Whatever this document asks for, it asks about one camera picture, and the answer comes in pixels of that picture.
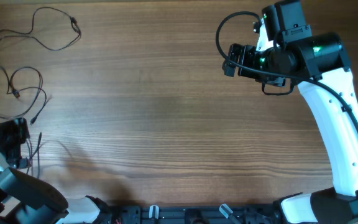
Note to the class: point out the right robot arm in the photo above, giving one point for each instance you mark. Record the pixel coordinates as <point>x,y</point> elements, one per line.
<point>288,54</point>

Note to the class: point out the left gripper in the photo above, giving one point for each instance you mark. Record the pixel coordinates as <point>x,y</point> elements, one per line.
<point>19,127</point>

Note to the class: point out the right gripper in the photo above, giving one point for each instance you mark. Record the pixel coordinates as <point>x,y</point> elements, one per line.
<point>247,52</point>

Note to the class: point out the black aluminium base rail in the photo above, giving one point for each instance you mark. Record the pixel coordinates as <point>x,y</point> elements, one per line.
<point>223,214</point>

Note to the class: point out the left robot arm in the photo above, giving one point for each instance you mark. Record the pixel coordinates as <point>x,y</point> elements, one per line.
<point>27,199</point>

